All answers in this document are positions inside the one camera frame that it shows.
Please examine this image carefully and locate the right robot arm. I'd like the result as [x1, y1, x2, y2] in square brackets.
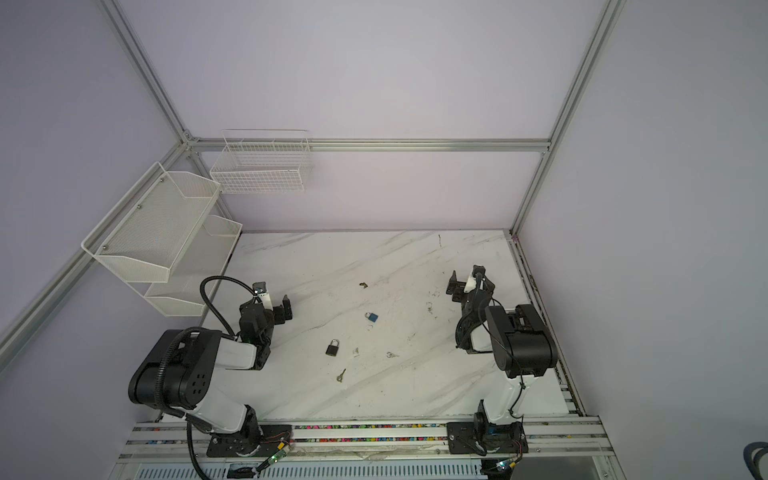
[446, 265, 559, 458]

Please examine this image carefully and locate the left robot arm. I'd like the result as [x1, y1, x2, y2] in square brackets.
[128, 275, 293, 456]

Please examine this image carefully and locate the black padlock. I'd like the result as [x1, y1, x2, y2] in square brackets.
[325, 339, 340, 357]

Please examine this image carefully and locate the lower white mesh shelf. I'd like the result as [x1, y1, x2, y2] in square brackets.
[144, 215, 242, 317]

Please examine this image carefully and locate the white mesh shelf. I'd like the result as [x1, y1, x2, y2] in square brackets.
[81, 163, 221, 283]
[144, 215, 242, 317]

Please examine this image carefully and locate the upper white mesh shelf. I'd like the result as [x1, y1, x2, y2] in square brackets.
[81, 163, 221, 283]

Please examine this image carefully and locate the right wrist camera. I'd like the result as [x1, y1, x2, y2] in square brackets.
[464, 276, 478, 293]

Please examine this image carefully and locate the white wire basket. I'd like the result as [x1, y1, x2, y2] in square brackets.
[210, 129, 313, 194]

